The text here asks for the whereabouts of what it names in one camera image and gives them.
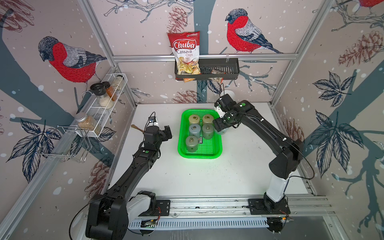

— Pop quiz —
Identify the white wire spice rack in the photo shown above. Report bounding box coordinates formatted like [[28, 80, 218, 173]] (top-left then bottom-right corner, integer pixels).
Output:
[[35, 73, 128, 163]]

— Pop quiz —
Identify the orange spice bottle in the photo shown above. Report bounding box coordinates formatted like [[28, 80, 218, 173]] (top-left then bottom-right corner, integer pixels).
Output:
[[102, 82, 118, 102]]

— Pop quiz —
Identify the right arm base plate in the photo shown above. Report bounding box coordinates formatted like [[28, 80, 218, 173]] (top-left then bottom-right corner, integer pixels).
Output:
[[247, 198, 291, 215]]

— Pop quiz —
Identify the iridescent butter knife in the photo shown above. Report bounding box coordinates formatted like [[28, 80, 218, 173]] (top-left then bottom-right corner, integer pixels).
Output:
[[131, 125, 145, 133]]

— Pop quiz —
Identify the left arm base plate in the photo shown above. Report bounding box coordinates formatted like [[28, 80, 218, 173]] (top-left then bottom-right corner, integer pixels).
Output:
[[139, 200, 171, 217]]

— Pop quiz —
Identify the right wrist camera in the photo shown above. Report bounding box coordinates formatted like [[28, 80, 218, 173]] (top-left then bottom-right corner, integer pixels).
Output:
[[215, 106, 226, 118]]

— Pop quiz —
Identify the beige tea canister back left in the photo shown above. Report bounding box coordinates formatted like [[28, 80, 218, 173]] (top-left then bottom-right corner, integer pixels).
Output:
[[189, 114, 200, 125]]

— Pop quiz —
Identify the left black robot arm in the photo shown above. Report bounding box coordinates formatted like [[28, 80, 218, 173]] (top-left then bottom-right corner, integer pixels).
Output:
[[85, 126, 172, 240]]

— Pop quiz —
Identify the beige tea canister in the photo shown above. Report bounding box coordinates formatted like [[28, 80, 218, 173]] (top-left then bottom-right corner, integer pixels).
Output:
[[202, 114, 214, 125], [189, 114, 200, 125]]

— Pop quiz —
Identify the beige tea canister back right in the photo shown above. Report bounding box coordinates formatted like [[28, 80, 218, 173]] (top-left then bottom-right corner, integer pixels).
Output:
[[202, 114, 214, 125]]

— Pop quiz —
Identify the blue-grey tea canister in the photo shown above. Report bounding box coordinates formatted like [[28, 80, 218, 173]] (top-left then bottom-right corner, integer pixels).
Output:
[[189, 124, 201, 138]]

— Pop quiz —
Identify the black lid spice grinder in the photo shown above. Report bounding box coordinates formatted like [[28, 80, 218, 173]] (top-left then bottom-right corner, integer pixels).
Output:
[[90, 83, 114, 109]]

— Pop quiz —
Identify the green tea canister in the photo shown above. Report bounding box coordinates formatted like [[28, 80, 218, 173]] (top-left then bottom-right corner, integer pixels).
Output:
[[202, 124, 215, 140], [186, 135, 199, 153]]

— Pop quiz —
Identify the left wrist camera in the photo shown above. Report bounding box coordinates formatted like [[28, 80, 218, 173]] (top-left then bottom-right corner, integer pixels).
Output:
[[148, 116, 159, 127]]

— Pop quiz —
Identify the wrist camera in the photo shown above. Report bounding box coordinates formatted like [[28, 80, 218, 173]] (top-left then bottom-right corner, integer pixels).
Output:
[[148, 116, 159, 127], [215, 106, 226, 118]]

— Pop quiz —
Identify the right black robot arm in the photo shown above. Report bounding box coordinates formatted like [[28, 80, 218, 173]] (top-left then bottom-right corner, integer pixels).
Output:
[[213, 94, 304, 214]]

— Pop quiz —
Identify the snack packet in black shelf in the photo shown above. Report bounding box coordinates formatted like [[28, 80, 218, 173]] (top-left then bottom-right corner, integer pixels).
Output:
[[209, 68, 224, 84]]

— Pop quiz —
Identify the black wall basket shelf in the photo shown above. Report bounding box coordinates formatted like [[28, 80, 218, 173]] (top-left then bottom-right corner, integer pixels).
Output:
[[175, 58, 240, 81]]

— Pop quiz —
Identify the glass jar with brown spice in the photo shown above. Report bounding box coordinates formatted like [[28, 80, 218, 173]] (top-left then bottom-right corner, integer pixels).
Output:
[[75, 112, 97, 131]]

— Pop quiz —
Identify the white pale spice bottle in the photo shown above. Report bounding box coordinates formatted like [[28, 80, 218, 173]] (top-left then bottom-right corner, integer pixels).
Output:
[[112, 75, 125, 91]]

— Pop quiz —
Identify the red cassava chips bag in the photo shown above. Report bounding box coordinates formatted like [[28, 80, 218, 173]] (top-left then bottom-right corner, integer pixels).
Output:
[[167, 31, 201, 82]]

